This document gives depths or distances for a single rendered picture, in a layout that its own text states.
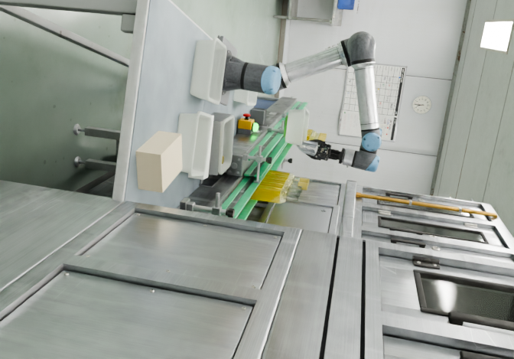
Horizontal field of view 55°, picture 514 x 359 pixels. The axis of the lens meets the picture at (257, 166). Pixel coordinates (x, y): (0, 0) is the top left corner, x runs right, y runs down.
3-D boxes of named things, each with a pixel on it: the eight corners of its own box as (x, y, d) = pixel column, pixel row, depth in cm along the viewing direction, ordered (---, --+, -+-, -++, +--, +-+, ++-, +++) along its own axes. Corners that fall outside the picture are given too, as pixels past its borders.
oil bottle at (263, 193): (237, 197, 217) (285, 204, 213) (238, 185, 215) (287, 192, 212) (240, 193, 222) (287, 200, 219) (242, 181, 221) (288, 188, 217)
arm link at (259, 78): (246, 60, 202) (278, 66, 200) (253, 63, 216) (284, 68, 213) (242, 89, 204) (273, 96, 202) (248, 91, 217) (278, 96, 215)
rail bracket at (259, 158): (241, 181, 217) (268, 185, 215) (243, 144, 212) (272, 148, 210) (242, 179, 220) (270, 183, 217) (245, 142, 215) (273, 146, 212)
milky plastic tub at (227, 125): (200, 173, 199) (220, 176, 198) (202, 119, 193) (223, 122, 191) (212, 162, 216) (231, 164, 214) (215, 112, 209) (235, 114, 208)
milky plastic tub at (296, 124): (285, 104, 213) (305, 106, 212) (291, 110, 235) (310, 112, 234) (281, 145, 214) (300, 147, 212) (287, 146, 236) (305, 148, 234)
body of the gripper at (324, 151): (317, 141, 215) (345, 148, 213) (319, 141, 223) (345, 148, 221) (313, 158, 215) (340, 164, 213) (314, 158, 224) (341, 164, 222)
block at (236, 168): (226, 174, 217) (241, 177, 216) (226, 154, 215) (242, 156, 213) (228, 172, 221) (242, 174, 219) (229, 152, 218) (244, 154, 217)
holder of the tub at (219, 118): (198, 185, 201) (216, 188, 200) (201, 119, 193) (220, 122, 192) (210, 174, 217) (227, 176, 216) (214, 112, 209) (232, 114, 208)
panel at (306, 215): (222, 289, 166) (323, 308, 160) (223, 282, 166) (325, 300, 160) (271, 200, 251) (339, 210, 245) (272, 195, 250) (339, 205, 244)
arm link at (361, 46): (374, 25, 191) (387, 150, 196) (373, 29, 202) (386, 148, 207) (344, 30, 194) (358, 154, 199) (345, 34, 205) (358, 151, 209)
